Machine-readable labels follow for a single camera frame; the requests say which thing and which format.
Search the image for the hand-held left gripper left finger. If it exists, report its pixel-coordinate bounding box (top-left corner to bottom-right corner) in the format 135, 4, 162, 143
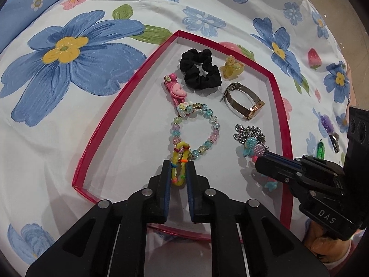
26, 159, 173, 277

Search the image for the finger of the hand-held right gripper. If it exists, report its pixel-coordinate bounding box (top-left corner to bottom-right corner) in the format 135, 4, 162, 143
261, 154, 303, 166
254, 157, 299, 186

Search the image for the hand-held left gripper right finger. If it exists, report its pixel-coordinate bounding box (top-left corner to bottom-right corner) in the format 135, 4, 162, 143
186, 162, 329, 277

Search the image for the colourful bead bracelet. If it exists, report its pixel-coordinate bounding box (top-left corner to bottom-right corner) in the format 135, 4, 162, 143
238, 137, 280, 193

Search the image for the yellow hair tie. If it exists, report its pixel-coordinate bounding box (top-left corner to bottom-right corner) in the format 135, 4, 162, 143
170, 141, 192, 188

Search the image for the silver chain bracelet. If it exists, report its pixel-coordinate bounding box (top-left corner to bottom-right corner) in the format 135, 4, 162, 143
233, 123, 267, 146

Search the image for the red shallow tray box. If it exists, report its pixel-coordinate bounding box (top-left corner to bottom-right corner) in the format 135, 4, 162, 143
71, 30, 294, 241

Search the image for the pastel beaded bracelet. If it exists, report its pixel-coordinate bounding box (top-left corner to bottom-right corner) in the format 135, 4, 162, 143
170, 102, 221, 160

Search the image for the mesh band wristwatch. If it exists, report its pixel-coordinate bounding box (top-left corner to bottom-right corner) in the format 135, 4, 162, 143
220, 82, 265, 121

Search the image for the pink hair clip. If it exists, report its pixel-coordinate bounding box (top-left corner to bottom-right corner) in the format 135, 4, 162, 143
164, 74, 188, 116

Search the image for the small yellow hair claw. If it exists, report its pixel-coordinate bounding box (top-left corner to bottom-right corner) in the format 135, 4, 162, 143
219, 56, 245, 79

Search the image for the black scrunchie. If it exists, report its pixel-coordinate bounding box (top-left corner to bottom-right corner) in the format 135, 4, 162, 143
179, 49, 222, 92

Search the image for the person's right hand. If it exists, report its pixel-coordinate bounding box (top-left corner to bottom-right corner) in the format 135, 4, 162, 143
304, 221, 354, 262

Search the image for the purple flower hair clip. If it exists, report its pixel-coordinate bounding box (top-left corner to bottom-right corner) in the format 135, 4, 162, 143
320, 115, 335, 133

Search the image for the floral bedsheet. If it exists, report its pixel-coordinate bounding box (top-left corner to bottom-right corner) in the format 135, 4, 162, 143
0, 0, 355, 277

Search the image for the light blue pillow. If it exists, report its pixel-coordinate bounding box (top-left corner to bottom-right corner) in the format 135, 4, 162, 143
0, 0, 78, 52

